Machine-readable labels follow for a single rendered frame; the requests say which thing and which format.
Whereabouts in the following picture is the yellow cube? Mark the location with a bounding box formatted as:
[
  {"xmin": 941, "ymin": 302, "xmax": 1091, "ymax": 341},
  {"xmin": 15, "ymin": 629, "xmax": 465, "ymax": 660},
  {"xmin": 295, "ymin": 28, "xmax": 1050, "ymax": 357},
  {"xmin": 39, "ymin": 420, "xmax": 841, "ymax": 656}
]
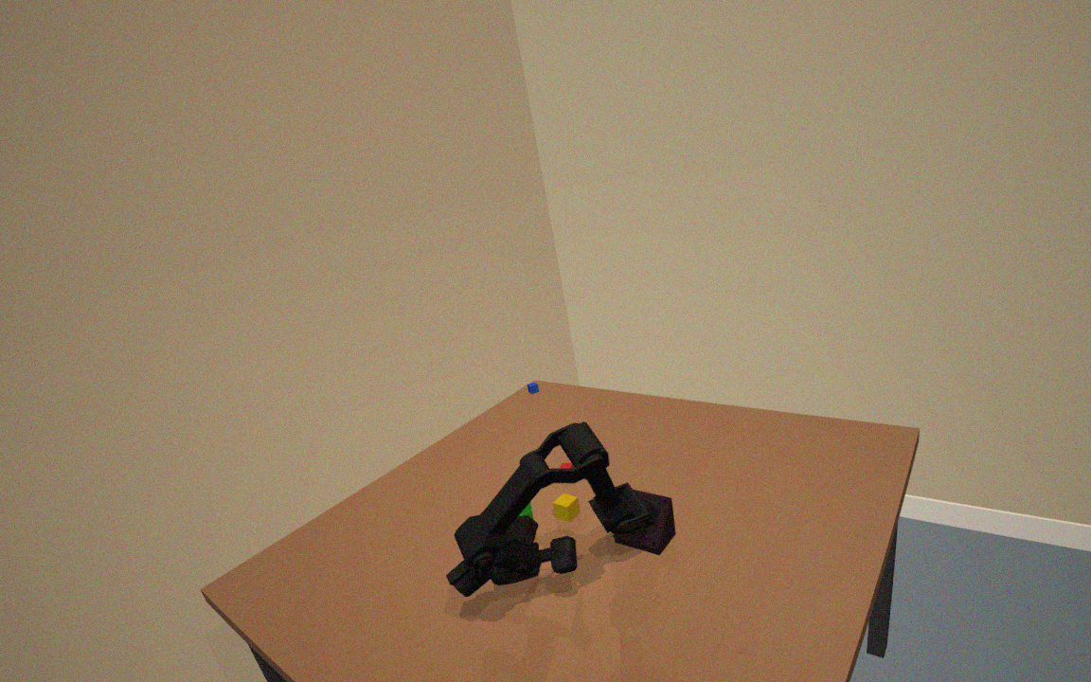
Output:
[{"xmin": 553, "ymin": 494, "xmax": 580, "ymax": 522}]

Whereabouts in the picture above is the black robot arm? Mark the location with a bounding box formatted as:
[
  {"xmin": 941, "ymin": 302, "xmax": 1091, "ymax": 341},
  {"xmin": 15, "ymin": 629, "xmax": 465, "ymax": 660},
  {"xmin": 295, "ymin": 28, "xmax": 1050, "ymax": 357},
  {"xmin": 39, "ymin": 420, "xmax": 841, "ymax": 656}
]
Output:
[{"xmin": 446, "ymin": 422, "xmax": 662, "ymax": 597}]

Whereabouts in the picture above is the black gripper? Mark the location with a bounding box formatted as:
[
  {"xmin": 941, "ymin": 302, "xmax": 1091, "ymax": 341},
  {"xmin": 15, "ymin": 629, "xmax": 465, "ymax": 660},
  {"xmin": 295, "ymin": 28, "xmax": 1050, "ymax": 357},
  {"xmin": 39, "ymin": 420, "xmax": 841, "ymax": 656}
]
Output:
[{"xmin": 492, "ymin": 535, "xmax": 577, "ymax": 585}]

